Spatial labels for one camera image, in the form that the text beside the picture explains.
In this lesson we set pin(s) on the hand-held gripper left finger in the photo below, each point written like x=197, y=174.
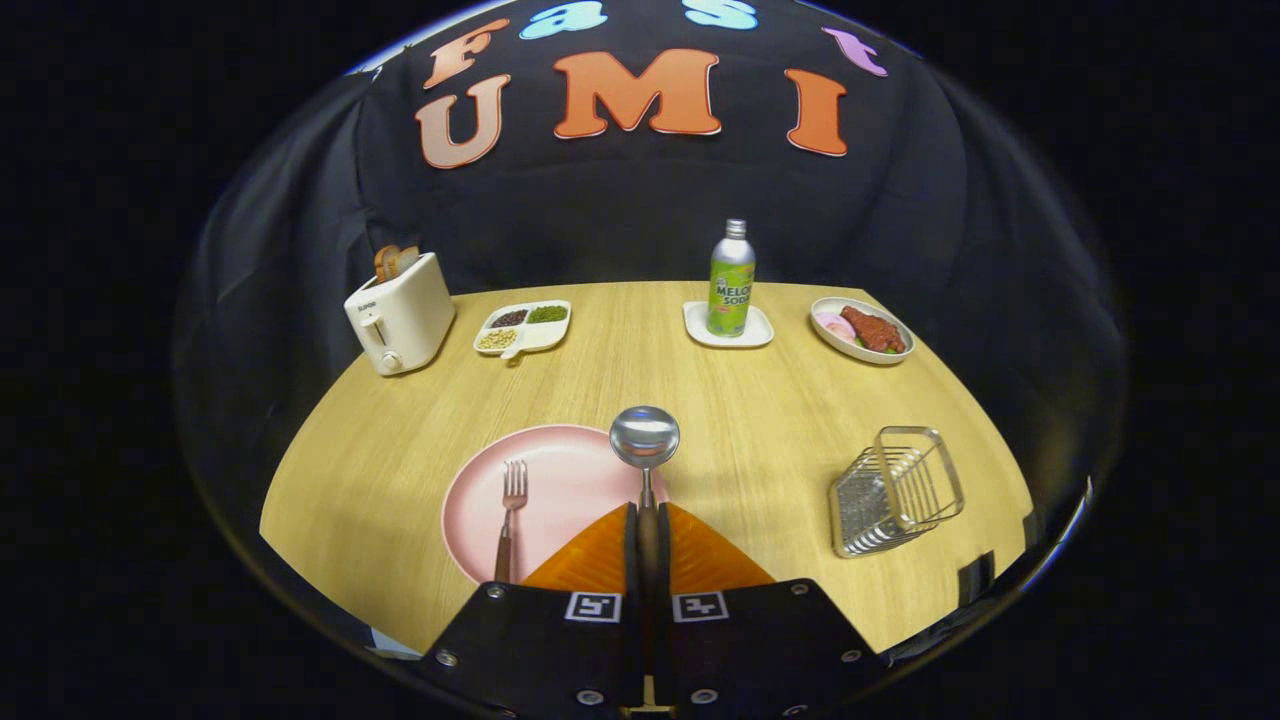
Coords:
x=632, y=560

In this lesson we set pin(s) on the pink onion slice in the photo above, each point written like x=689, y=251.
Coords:
x=833, y=325

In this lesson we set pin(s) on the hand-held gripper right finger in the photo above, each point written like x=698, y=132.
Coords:
x=664, y=560

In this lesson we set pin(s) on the green soda bottle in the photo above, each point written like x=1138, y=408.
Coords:
x=731, y=290

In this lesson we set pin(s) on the white food plate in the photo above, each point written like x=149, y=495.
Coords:
x=830, y=347

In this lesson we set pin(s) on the pile of green beans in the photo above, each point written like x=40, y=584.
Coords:
x=547, y=313

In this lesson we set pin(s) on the red meat piece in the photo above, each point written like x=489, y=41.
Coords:
x=875, y=330

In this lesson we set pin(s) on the metal spoon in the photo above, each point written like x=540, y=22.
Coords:
x=645, y=437

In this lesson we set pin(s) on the white divided dish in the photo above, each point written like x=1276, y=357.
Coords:
x=542, y=336

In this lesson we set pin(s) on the white square coaster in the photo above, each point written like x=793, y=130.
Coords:
x=760, y=332

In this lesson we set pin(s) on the pile of yellow beans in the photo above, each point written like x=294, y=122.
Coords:
x=497, y=339

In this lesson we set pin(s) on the cream toaster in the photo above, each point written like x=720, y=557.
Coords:
x=405, y=310

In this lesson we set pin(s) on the pink plate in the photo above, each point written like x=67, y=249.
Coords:
x=570, y=480

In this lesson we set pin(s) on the pile of dark beans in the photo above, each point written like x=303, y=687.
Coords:
x=509, y=318

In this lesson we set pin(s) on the brown toast slice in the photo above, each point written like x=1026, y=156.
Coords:
x=395, y=262

